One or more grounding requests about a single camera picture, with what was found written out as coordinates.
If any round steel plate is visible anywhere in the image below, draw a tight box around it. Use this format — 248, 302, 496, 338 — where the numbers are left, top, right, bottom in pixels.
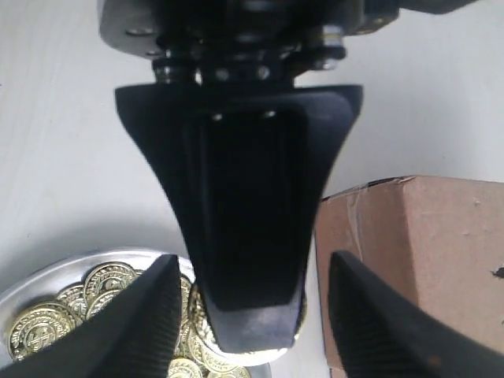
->
0, 246, 272, 378

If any brown cardboard slotted box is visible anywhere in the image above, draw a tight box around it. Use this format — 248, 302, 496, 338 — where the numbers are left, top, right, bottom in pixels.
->
315, 176, 503, 377

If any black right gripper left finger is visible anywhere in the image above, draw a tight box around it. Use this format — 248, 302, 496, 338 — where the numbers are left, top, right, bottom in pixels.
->
1, 254, 181, 377

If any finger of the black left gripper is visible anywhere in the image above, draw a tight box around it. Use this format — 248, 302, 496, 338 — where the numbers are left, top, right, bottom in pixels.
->
115, 83, 363, 353

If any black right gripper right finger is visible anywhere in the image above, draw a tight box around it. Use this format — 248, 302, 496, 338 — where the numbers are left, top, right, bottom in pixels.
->
328, 251, 503, 377

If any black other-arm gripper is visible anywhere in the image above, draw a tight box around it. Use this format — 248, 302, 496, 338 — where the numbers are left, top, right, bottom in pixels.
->
96, 0, 504, 85

